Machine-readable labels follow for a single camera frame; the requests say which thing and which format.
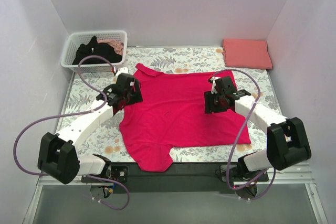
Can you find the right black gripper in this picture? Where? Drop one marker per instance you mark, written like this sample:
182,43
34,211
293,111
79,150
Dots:
210,103

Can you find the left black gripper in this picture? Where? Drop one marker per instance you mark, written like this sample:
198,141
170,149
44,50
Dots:
135,96

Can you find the magenta t shirt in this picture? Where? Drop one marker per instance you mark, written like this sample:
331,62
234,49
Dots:
172,114

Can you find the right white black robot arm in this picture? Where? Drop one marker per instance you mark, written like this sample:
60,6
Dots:
287,141

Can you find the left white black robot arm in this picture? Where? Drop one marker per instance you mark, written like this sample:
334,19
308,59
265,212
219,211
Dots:
58,154

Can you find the light pink t shirt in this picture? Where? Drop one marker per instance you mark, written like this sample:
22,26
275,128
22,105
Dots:
117,45

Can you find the folded salmon t shirt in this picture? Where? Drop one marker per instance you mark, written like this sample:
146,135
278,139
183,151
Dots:
245,53

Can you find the black t shirt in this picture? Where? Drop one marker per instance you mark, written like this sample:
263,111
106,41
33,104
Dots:
98,49

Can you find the floral patterned table mat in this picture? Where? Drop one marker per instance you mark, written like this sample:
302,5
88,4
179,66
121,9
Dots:
107,140

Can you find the white plastic laundry basket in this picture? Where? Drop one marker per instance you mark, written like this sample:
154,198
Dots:
83,37

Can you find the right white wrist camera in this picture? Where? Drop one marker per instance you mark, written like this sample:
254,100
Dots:
212,81

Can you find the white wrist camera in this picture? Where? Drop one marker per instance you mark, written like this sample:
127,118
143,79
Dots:
212,81
120,71

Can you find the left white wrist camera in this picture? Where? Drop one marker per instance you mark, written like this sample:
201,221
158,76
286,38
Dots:
120,71

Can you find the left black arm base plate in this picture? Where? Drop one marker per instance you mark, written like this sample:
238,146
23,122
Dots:
117,173

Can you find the aluminium frame rail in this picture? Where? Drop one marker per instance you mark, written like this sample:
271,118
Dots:
186,193

